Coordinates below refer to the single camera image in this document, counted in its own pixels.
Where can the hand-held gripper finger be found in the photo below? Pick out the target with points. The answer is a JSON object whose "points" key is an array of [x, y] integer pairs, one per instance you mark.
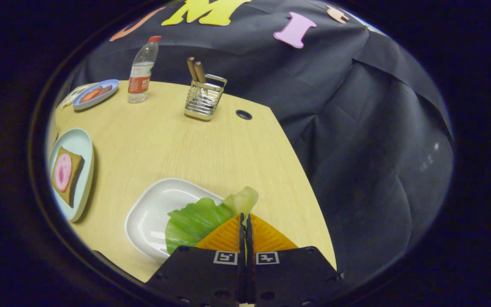
{"points": [[241, 238], [249, 238]]}

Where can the green lettuce leaf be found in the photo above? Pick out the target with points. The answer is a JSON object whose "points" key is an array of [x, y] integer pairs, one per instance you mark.
{"points": [[194, 221]]}

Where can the white rounded plate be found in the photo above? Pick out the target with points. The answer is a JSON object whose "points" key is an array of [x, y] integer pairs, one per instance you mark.
{"points": [[156, 213]]}

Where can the brown toast slice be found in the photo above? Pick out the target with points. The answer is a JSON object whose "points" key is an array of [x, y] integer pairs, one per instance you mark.
{"points": [[75, 162]]}

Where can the clear plastic bottle red cap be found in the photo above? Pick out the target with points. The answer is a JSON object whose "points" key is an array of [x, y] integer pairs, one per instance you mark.
{"points": [[141, 81]]}

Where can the pale green round plate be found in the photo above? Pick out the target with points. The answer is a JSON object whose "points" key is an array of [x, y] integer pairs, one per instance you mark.
{"points": [[79, 140]]}

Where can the pink ham slice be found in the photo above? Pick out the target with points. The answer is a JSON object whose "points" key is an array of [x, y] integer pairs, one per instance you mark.
{"points": [[63, 172]]}

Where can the blue round plate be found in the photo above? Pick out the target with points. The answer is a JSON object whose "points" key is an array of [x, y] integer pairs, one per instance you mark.
{"points": [[84, 104]]}

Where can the red tomato slice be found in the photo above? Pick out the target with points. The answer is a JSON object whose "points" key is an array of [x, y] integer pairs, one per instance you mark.
{"points": [[90, 94]]}

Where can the white divided tray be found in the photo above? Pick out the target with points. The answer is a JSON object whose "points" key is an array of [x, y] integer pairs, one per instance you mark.
{"points": [[71, 96]]}

